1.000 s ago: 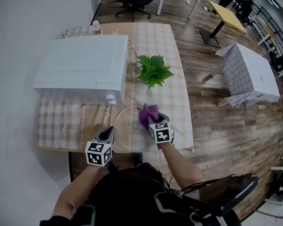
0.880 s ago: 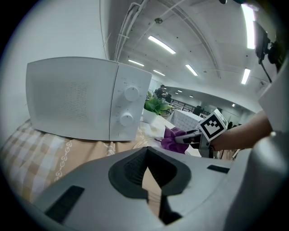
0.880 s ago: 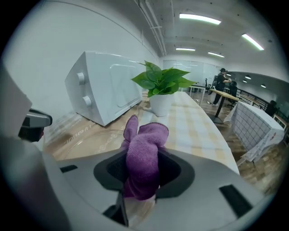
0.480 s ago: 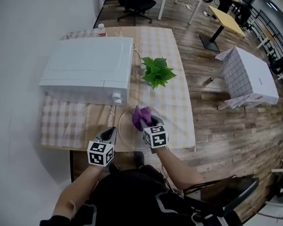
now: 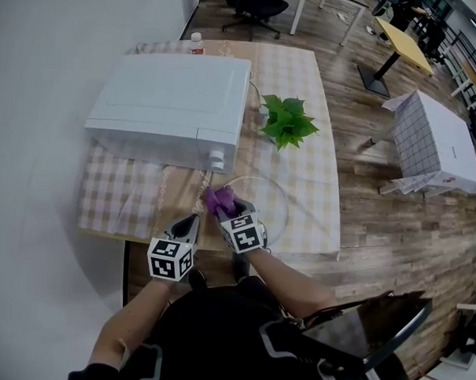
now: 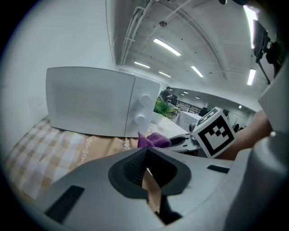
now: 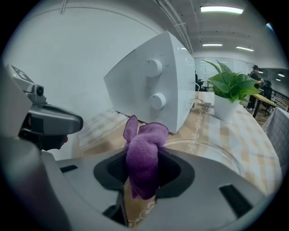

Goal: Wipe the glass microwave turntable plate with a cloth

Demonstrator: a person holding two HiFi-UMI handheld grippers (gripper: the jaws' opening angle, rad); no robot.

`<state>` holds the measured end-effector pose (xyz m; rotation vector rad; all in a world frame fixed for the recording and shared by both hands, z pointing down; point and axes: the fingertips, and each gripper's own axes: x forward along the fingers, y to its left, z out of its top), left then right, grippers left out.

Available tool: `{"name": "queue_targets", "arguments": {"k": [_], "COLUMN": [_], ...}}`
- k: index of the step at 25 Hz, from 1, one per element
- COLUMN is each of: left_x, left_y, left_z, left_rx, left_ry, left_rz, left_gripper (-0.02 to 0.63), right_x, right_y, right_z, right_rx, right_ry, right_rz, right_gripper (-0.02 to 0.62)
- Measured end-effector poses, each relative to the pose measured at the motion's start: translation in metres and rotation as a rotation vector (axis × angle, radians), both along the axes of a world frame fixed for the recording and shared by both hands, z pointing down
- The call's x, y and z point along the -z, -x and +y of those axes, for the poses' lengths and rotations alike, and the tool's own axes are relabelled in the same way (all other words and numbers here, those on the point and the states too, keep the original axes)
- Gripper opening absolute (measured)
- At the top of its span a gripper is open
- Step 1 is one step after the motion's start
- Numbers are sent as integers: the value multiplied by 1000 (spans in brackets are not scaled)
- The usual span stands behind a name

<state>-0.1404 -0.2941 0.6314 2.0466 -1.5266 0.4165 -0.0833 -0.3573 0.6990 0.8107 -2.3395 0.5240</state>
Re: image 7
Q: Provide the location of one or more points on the black office chair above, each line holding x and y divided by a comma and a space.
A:
198, 81
268, 94

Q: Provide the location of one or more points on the black railing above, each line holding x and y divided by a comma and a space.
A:
281, 97

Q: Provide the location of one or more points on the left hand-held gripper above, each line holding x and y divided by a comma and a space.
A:
34, 94

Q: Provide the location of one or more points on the purple cloth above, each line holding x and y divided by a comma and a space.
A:
142, 158

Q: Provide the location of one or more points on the ceiling light panel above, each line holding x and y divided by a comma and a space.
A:
245, 48
212, 45
269, 26
221, 9

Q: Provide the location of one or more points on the white ceiling pipes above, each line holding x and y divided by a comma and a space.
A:
178, 20

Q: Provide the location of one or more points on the green potted plant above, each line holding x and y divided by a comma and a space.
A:
228, 90

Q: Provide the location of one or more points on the white microwave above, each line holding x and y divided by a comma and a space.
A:
135, 85

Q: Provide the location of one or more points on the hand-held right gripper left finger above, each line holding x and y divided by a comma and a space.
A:
79, 180

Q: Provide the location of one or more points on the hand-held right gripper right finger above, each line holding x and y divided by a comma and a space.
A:
203, 191

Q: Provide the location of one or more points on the clear glass plate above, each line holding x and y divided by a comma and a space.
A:
203, 146

